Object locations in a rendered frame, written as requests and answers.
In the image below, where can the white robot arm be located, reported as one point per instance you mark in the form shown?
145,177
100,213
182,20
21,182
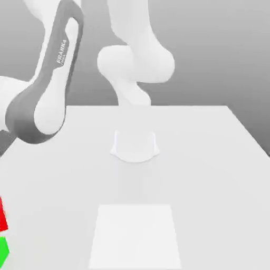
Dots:
135,63

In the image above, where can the small red cube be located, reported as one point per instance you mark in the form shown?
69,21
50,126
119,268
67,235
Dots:
2,219

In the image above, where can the small green cube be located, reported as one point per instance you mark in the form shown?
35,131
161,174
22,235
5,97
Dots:
3,250

